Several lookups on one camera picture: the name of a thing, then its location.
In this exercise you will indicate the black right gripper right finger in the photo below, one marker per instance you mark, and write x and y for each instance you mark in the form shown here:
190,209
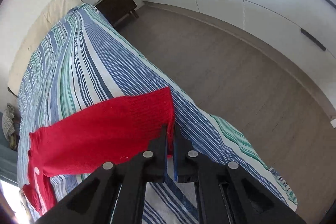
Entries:
226,193

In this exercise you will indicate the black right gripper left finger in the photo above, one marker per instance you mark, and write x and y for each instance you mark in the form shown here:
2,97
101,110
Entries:
114,193

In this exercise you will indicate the red knit sweater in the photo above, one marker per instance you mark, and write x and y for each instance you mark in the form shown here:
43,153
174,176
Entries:
114,130

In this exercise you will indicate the teal window curtain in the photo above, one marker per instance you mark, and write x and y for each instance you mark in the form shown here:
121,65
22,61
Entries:
9,159

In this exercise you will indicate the grey patterned cloth pile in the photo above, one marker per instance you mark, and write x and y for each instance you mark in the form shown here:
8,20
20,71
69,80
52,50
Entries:
8,127

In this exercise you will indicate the striped blue green bedspread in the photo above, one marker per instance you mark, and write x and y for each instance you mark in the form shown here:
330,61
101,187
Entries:
83,60

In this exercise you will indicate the dark wooden nightstand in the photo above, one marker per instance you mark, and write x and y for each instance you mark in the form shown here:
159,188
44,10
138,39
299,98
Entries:
115,10

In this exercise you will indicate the cream padded headboard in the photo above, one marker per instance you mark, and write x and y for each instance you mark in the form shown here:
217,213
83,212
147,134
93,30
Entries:
49,16

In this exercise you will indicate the black wardrobe handle lower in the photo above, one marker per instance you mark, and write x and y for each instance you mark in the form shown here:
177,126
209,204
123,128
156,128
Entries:
313,39

